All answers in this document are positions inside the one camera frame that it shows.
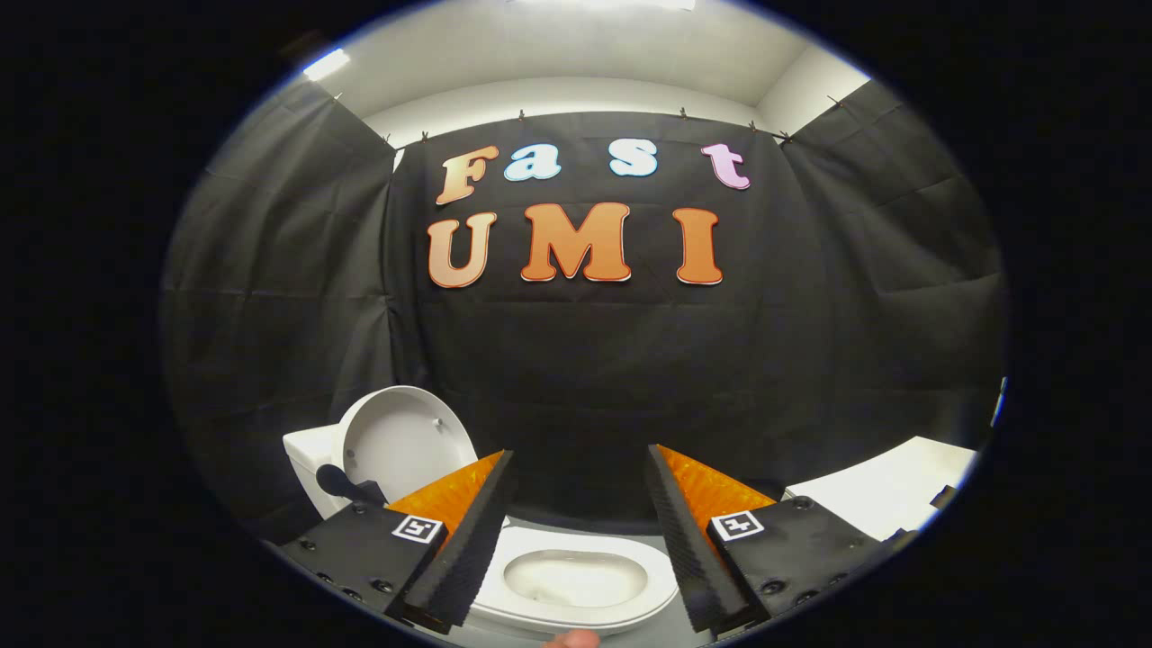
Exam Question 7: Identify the small ceiling light panel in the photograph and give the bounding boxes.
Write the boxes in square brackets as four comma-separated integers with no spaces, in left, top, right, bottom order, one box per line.
[303,48,352,82]

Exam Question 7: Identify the white toilet lid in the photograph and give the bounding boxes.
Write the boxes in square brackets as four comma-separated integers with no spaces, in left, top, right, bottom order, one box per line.
[331,386,478,507]

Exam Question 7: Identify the white cabinet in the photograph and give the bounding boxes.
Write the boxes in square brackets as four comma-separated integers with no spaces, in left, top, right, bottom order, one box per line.
[783,436,978,541]

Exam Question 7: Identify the large ceiling light panel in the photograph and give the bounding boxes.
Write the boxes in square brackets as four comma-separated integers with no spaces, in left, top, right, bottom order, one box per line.
[513,0,698,12]

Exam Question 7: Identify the black backdrop cloth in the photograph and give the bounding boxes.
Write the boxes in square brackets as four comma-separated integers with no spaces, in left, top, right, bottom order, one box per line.
[160,76,1007,545]

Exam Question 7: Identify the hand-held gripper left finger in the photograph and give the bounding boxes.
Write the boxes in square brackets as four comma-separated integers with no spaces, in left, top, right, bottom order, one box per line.
[277,450,516,634]

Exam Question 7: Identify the black lid lift handle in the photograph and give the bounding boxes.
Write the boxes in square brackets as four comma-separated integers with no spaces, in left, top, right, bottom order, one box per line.
[317,464,388,507]

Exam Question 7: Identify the white toilet tank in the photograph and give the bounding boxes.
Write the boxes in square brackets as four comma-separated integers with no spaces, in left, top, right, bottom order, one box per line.
[283,427,347,520]

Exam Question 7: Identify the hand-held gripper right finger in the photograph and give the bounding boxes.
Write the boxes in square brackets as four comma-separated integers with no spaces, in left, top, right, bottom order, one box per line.
[646,444,914,634]

